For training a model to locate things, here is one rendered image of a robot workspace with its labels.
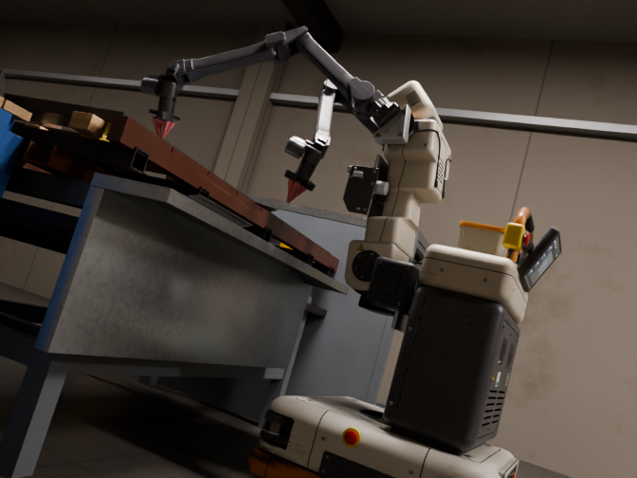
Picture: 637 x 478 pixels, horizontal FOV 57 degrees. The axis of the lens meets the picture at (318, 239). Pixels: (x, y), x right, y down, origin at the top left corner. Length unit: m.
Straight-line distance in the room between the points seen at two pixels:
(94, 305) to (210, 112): 4.89
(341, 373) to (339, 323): 0.22
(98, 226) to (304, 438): 0.81
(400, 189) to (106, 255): 1.01
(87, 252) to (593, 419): 3.76
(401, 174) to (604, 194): 2.93
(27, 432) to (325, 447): 0.73
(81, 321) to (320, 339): 1.60
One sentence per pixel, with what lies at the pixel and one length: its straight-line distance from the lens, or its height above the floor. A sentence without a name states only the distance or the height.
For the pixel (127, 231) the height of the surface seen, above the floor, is 0.58.
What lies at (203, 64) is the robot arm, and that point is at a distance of 2.16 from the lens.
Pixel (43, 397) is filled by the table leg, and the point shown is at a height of 0.18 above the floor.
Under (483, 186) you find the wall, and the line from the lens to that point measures 4.80.
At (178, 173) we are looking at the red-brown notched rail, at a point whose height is 0.78.
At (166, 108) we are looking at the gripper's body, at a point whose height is 1.07.
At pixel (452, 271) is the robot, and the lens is 1.64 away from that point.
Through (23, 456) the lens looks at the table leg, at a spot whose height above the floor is 0.05.
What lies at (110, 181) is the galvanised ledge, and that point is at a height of 0.67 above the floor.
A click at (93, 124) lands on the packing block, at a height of 0.79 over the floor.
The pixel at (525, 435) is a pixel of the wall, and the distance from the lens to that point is 4.51.
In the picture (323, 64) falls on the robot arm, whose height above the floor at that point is 1.34.
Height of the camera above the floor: 0.50
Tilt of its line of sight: 8 degrees up
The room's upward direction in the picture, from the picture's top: 16 degrees clockwise
